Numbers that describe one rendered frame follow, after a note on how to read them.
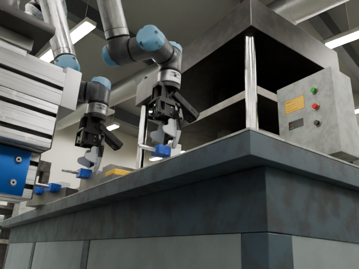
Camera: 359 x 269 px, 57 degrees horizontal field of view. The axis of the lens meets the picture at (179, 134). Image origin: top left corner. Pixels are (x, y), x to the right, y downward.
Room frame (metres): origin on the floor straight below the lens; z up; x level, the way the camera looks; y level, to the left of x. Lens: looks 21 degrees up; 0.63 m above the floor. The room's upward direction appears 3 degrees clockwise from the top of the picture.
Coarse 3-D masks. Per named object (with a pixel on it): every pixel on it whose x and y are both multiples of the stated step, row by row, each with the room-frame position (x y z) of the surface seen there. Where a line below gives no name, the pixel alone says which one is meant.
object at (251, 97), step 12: (252, 36) 1.48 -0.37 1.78; (252, 48) 1.48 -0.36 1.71; (252, 60) 1.48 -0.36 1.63; (252, 72) 1.48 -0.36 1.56; (252, 84) 1.48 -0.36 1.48; (252, 96) 1.48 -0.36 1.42; (144, 108) 2.44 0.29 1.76; (252, 108) 1.48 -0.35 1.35; (144, 120) 2.44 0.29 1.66; (252, 120) 1.48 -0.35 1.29; (144, 132) 2.44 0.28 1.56; (144, 144) 2.45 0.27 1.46
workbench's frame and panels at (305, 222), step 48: (240, 144) 0.42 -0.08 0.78; (288, 144) 0.45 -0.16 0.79; (96, 192) 0.83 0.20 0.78; (144, 192) 0.70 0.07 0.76; (192, 192) 0.58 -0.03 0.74; (240, 192) 0.48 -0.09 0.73; (288, 192) 0.47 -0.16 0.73; (336, 192) 0.54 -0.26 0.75; (48, 240) 1.33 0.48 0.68; (96, 240) 0.94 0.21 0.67; (144, 240) 0.72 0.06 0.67; (192, 240) 0.58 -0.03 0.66; (240, 240) 0.49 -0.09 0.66; (288, 240) 0.47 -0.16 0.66; (336, 240) 0.53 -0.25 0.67
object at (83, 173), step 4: (80, 168) 1.08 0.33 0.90; (92, 168) 1.10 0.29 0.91; (100, 168) 1.11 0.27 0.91; (68, 172) 1.08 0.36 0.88; (72, 172) 1.08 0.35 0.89; (76, 172) 1.09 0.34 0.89; (80, 172) 1.08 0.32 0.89; (84, 172) 1.09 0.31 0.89; (88, 172) 1.09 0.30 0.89; (76, 176) 1.11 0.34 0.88; (80, 176) 1.09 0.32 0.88; (84, 176) 1.09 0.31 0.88; (88, 176) 1.10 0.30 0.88
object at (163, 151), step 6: (138, 144) 0.89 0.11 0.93; (168, 144) 0.94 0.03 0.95; (150, 150) 0.91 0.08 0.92; (156, 150) 0.92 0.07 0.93; (162, 150) 0.91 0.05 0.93; (168, 150) 0.93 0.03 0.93; (174, 150) 0.93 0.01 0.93; (180, 150) 0.95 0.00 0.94; (156, 156) 0.95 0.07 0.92; (162, 156) 0.94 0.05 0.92; (168, 156) 0.94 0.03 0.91
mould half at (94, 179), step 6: (108, 168) 0.97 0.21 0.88; (114, 168) 0.97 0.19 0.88; (120, 168) 0.98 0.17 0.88; (126, 168) 0.99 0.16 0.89; (90, 174) 1.09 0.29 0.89; (102, 174) 1.00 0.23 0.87; (84, 180) 1.13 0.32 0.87; (90, 180) 1.08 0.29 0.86; (96, 180) 1.04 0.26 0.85; (84, 186) 1.12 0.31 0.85; (90, 186) 1.08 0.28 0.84
